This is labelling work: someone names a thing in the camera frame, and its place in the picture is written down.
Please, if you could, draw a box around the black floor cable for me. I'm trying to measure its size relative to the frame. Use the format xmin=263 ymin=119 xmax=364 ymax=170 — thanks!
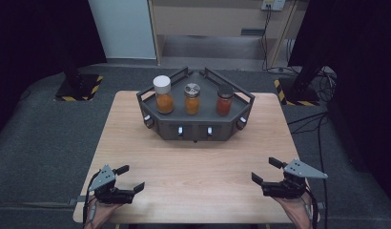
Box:
xmin=286 ymin=111 xmax=330 ymax=229

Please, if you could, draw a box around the white lid spice jar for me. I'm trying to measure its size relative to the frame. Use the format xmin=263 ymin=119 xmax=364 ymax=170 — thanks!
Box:
xmin=152 ymin=74 xmax=175 ymax=115

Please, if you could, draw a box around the white wall socket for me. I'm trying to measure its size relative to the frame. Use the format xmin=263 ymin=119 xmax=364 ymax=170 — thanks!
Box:
xmin=260 ymin=0 xmax=286 ymax=11

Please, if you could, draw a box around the hand-held gripper cable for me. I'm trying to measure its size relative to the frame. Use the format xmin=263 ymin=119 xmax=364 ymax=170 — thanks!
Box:
xmin=304 ymin=185 xmax=320 ymax=225
xmin=83 ymin=170 xmax=101 ymax=225

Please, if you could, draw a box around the white panel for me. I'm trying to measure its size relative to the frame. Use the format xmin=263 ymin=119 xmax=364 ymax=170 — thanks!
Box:
xmin=87 ymin=0 xmax=157 ymax=60

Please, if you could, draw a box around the black stand with striped base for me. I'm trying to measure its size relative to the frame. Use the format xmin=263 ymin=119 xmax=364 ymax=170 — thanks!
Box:
xmin=54 ymin=56 xmax=105 ymax=103
xmin=274 ymin=56 xmax=331 ymax=107

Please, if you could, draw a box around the black socket cable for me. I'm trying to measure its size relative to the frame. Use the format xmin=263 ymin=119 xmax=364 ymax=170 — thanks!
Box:
xmin=260 ymin=8 xmax=299 ymax=75

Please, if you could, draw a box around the right hand-held gripper cable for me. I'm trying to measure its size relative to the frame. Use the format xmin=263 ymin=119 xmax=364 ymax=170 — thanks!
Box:
xmin=304 ymin=185 xmax=320 ymax=225

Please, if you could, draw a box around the black curtain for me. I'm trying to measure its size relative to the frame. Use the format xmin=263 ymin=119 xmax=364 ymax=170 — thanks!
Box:
xmin=288 ymin=0 xmax=391 ymax=199
xmin=0 ymin=0 xmax=108 ymax=139

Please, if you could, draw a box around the left hand-held gripper cable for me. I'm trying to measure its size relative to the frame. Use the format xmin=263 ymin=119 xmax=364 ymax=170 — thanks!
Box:
xmin=83 ymin=170 xmax=101 ymax=225

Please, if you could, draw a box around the grey corner spice rack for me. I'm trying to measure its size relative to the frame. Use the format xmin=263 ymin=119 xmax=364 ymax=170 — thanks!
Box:
xmin=135 ymin=66 xmax=256 ymax=142

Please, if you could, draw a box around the person's right hand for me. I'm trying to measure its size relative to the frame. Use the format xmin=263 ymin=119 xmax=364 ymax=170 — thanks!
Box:
xmin=273 ymin=192 xmax=314 ymax=220

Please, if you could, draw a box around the silver lid spice jar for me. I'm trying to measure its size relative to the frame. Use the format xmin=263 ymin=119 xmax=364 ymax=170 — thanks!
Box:
xmin=183 ymin=82 xmax=201 ymax=115

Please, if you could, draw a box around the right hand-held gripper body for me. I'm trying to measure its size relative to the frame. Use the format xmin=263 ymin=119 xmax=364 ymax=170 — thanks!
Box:
xmin=260 ymin=158 xmax=329 ymax=200

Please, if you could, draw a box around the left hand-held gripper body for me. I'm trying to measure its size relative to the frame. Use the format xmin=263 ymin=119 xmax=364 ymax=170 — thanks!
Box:
xmin=88 ymin=164 xmax=136 ymax=205

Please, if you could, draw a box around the person's left hand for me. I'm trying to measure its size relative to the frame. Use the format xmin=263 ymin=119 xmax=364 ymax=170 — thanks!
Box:
xmin=87 ymin=198 xmax=124 ymax=223

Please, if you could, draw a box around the tangle of black cables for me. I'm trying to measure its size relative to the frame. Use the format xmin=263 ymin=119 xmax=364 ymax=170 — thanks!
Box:
xmin=312 ymin=66 xmax=339 ymax=103

